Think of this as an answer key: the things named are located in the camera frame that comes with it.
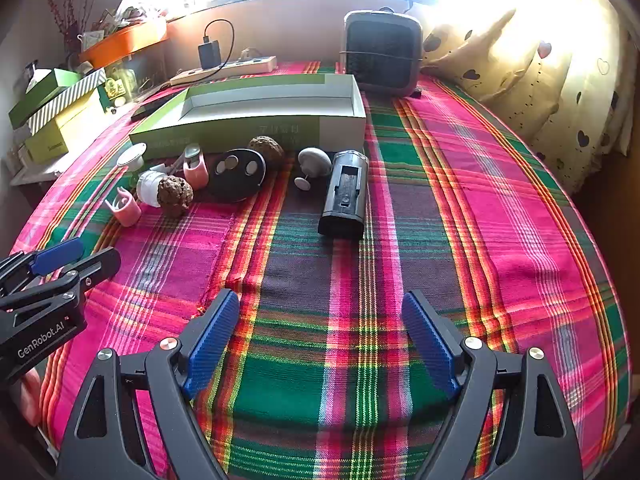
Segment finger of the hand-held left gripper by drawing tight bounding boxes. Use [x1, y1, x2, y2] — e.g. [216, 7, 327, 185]
[0, 237, 85, 296]
[0, 247, 122, 317]

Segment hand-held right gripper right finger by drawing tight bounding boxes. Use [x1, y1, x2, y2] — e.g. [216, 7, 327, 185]
[401, 290, 583, 480]

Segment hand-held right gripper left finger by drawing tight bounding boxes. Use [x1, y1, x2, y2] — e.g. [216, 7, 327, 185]
[55, 288, 241, 480]

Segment small pink holder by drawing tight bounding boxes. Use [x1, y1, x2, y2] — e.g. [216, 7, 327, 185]
[105, 187, 141, 227]

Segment white round cap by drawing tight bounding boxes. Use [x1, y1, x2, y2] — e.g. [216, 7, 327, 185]
[136, 170, 167, 208]

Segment brown walnut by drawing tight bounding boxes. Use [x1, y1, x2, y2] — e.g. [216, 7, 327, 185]
[157, 175, 194, 219]
[248, 136, 285, 166]

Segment green white suction cup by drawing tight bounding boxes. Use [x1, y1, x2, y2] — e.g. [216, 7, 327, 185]
[117, 143, 148, 185]

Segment pink clip device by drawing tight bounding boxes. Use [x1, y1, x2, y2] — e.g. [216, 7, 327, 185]
[182, 143, 209, 191]

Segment black round disc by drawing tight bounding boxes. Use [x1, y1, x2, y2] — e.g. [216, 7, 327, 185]
[206, 148, 266, 204]

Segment black battery holder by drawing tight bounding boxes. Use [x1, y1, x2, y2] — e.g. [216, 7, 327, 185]
[318, 150, 370, 241]

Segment white mushroom knob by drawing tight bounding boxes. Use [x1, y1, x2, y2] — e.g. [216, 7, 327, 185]
[294, 147, 333, 191]

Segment green white cardboard box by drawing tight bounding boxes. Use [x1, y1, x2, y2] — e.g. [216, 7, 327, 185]
[129, 74, 368, 157]

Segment person's left hand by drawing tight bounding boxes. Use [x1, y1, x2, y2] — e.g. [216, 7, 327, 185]
[20, 367, 45, 427]

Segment white paper sheet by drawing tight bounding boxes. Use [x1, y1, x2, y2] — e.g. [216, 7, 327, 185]
[10, 157, 67, 189]

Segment plaid tablecloth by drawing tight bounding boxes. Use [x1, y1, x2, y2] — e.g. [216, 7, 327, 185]
[10, 60, 631, 480]

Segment black smartphone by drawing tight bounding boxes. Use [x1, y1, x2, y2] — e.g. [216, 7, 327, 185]
[131, 95, 175, 122]

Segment green yellow ornament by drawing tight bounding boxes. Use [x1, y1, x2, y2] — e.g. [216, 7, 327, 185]
[104, 77, 127, 104]

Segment glass tank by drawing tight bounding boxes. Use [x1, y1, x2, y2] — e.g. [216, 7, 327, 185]
[102, 50, 168, 107]

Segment white printed mug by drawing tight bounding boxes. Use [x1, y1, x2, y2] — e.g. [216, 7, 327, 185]
[77, 30, 107, 54]

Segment orange tray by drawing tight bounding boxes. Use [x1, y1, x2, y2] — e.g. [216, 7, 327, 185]
[79, 17, 168, 69]

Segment black charger adapter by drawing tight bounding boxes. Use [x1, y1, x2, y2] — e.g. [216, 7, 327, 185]
[198, 42, 222, 69]

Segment beige power strip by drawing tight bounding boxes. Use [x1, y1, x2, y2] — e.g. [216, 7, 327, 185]
[169, 56, 277, 87]

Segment red berry branches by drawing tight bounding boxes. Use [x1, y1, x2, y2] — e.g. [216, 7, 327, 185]
[42, 0, 103, 56]

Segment pile of papers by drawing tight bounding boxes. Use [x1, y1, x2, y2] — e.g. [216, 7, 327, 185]
[102, 0, 167, 30]

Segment cream heart print curtain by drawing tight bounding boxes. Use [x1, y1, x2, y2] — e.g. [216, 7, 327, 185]
[420, 0, 633, 196]

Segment grey portable heater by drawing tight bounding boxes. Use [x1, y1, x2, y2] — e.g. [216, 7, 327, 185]
[343, 9, 425, 98]

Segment black charger cable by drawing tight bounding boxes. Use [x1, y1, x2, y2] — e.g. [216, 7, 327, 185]
[202, 19, 236, 73]

